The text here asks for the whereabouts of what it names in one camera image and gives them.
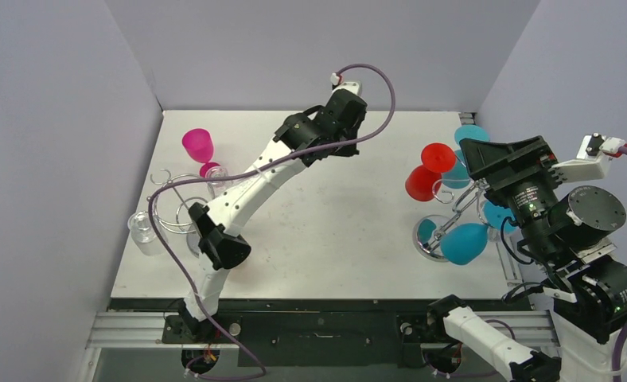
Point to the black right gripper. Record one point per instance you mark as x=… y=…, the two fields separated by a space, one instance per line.
x=517 y=172

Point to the pink plastic wine glass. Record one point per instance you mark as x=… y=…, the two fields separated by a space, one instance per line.
x=199 y=145

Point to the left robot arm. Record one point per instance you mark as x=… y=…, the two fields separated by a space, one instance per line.
x=302 y=139

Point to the clear glass tumbler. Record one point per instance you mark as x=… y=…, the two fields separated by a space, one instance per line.
x=217 y=184

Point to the chrome wine glass rack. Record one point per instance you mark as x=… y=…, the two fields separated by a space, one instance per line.
x=171 y=208
x=465 y=207

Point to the blue plastic wine glass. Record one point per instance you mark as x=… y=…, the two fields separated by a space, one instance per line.
x=466 y=242

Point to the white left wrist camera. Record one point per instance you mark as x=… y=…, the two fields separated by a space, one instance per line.
x=339 y=83

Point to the chrome left wine glass rack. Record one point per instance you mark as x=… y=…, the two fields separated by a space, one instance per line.
x=171 y=208

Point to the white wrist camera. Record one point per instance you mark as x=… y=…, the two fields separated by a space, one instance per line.
x=592 y=161
x=339 y=83

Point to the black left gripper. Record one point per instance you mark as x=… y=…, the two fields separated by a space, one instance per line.
x=348 y=150

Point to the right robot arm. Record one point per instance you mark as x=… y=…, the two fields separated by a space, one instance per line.
x=565 y=222

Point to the teal wine glass far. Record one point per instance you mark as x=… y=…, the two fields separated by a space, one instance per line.
x=458 y=177

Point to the chrome right wine glass rack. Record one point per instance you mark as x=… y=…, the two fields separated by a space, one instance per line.
x=465 y=207

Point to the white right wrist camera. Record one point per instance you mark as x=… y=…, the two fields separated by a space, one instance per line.
x=592 y=161

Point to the clear glass on left rack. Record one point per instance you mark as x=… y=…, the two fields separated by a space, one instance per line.
x=143 y=235

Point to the red plastic wine glass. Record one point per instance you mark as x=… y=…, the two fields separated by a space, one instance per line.
x=425 y=180

